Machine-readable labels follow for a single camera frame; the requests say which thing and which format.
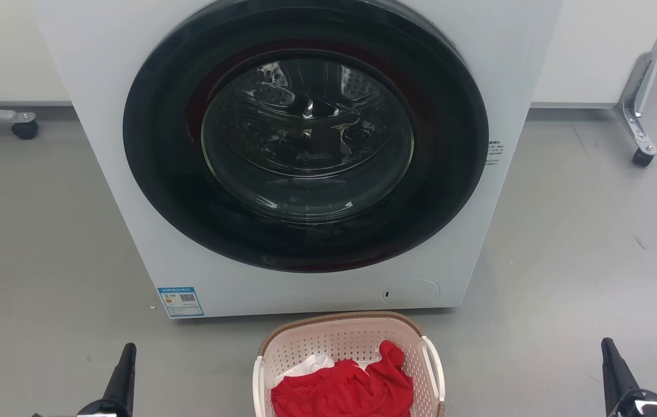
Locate black round washer door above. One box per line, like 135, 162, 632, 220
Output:
123, 0, 490, 273

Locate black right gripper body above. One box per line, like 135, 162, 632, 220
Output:
609, 389, 657, 417

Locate beige perforated laundry basket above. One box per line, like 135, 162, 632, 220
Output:
251, 311, 446, 417

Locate blue energy label sticker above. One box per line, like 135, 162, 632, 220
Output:
157, 286, 205, 319

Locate round white filter cover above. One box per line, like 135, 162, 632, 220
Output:
382, 279, 441, 308

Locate white front-load washing machine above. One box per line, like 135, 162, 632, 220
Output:
33, 0, 564, 319

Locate white garment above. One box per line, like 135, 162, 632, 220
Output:
274, 354, 336, 387

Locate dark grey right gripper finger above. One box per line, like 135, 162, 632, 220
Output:
601, 338, 642, 415

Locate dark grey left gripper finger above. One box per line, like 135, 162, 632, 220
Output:
102, 343, 137, 415

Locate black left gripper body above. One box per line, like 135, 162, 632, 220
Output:
32, 399, 132, 417

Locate red garment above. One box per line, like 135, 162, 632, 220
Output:
270, 340, 415, 417

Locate silver frame leg with caster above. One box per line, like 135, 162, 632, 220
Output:
614, 0, 657, 168

